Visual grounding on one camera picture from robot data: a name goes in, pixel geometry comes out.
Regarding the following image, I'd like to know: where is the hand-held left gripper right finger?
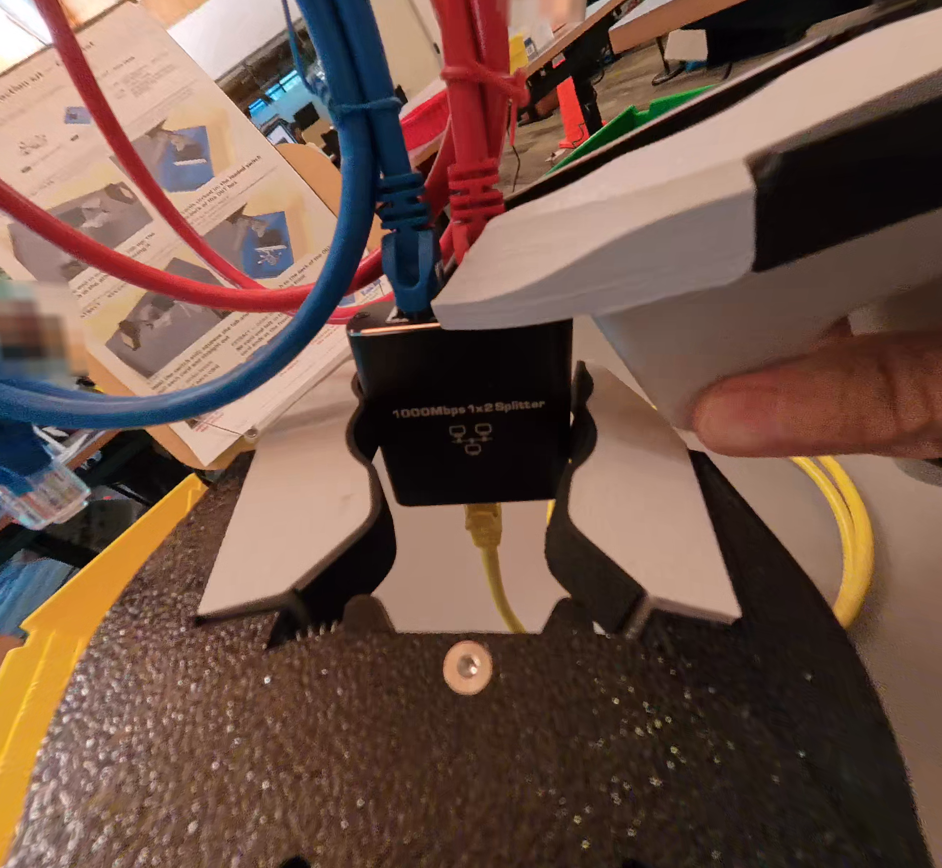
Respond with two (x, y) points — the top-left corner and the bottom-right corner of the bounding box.
(545, 360), (743, 637)

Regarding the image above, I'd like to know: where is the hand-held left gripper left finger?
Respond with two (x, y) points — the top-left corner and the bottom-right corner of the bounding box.
(197, 373), (398, 622)

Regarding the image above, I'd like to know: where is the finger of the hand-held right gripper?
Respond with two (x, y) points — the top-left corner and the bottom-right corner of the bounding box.
(430, 3), (942, 333)

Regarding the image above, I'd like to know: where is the green plastic bin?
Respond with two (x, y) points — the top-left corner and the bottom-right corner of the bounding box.
(548, 84), (718, 173)

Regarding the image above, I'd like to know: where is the black ethernet splitter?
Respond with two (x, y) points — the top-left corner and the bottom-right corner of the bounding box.
(346, 312), (576, 508)

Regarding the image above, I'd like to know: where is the yellow cable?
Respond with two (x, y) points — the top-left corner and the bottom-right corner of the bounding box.
(465, 454), (877, 635)

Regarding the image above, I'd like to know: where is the red cable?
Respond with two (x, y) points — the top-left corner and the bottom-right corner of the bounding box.
(0, 0), (532, 328)

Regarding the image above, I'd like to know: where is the blue ethernet cable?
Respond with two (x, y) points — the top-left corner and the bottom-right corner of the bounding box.
(0, 0), (448, 532)

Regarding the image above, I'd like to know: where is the yellow plastic bin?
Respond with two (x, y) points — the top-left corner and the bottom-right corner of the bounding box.
(0, 474), (210, 836)

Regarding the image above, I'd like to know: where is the person's right hand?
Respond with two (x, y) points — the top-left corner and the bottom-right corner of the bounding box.
(692, 319), (942, 460)

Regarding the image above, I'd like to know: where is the orange traffic cone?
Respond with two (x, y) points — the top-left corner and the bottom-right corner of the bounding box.
(555, 77), (590, 149)

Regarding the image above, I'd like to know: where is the red plastic bin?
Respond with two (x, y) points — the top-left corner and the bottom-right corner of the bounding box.
(401, 89), (451, 148)

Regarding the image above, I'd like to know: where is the instruction sheet on stand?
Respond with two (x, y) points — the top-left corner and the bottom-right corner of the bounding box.
(84, 143), (347, 472)

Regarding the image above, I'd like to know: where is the printed instruction sheet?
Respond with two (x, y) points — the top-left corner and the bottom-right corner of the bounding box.
(0, 0), (384, 468)

